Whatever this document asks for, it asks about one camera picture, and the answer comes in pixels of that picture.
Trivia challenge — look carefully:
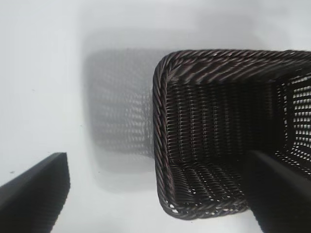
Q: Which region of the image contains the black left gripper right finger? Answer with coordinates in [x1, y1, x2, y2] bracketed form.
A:
[244, 150, 311, 233]

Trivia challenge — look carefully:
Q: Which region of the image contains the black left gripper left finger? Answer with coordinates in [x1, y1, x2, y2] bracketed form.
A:
[0, 152, 71, 233]

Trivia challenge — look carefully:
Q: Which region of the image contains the dark brown woven basket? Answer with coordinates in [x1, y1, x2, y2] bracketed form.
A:
[152, 49, 311, 221]

